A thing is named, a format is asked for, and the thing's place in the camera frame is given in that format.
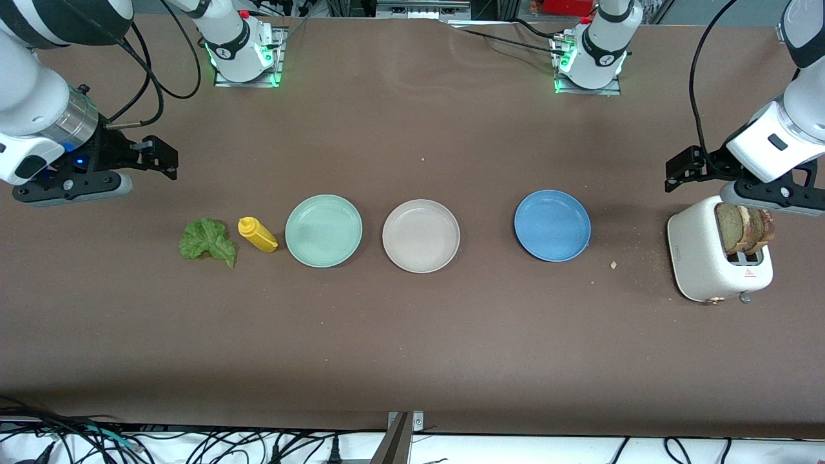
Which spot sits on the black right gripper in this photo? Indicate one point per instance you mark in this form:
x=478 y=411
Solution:
x=111 y=153

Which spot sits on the green lettuce leaf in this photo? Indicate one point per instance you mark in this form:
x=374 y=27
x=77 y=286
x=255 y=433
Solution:
x=203 y=238

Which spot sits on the grey metal bracket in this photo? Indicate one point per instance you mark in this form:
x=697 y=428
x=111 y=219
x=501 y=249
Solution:
x=399 y=444

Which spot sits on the mint green plate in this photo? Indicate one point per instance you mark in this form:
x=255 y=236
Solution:
x=323 y=231

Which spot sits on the yellow mustard squeeze bottle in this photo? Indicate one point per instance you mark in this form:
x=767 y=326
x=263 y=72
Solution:
x=258 y=235

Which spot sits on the white two-slot toaster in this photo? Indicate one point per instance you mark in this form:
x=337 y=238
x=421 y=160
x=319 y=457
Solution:
x=699 y=258

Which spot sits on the red box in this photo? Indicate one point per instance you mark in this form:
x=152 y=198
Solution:
x=567 y=6

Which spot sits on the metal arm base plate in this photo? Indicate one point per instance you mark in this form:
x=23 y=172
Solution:
x=245 y=84
x=606 y=91

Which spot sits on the grey metal frame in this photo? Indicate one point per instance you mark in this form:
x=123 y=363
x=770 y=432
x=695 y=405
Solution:
x=422 y=9

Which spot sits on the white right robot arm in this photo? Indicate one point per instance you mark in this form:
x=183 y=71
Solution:
x=32 y=96

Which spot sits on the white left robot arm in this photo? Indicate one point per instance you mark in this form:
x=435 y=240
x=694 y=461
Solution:
x=760 y=148

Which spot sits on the black power plug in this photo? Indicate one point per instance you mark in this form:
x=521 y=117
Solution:
x=334 y=454

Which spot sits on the brown bread slice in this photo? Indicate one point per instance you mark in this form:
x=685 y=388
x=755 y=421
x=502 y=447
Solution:
x=728 y=227
x=766 y=227

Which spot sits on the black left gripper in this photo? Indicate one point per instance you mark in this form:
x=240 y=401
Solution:
x=714 y=167

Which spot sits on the beige plate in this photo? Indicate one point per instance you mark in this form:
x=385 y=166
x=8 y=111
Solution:
x=421 y=236

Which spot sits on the blue plate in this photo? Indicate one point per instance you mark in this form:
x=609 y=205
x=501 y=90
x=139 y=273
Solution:
x=552 y=225

